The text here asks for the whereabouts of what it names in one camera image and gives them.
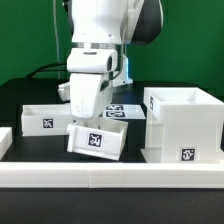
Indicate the rear white drawer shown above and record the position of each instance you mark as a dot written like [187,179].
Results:
[46,120]

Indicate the white front fence rail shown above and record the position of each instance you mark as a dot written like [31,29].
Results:
[110,175]

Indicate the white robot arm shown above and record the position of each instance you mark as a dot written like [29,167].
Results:
[100,30]

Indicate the white left fence block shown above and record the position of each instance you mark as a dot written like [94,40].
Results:
[5,140]

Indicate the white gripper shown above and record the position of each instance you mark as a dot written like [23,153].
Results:
[89,94]

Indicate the white drawer cabinet box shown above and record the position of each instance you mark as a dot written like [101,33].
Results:
[183,125]

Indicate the white drawer with knob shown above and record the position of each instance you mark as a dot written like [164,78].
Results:
[104,138]

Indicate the white marker sheet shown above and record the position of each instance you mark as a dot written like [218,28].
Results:
[123,111]

